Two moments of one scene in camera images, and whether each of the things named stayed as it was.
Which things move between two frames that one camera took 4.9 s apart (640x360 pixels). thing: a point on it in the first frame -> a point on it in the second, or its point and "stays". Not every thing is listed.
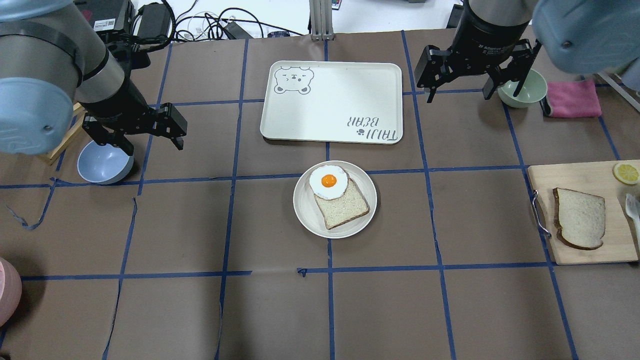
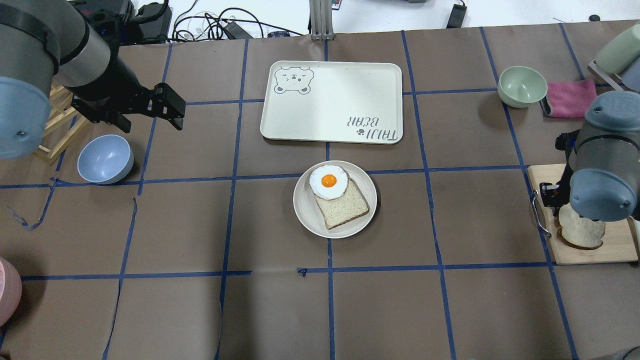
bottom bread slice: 350,206 stays
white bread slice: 579,218 stays
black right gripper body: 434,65 -> 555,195
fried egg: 328,182 stays
